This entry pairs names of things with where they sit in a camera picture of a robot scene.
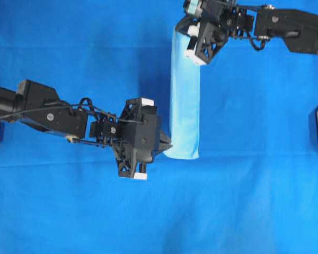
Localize light blue towel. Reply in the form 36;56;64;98
164;26;200;160

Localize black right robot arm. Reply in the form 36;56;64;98
175;1;318;65

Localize dark blue table cloth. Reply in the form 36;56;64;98
0;1;318;253

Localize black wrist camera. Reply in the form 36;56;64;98
134;106;161;163

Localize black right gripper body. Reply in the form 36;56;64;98
184;22;228;66

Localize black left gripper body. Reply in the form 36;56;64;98
113;97;154;179

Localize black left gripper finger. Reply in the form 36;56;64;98
155;143;173;156
160;130;171;144

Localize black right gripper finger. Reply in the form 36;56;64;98
187;36;198;51
176;16;200;34

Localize right wrist camera teal pads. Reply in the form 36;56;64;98
182;0;228;21

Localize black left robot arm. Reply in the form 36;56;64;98
0;80;173;180

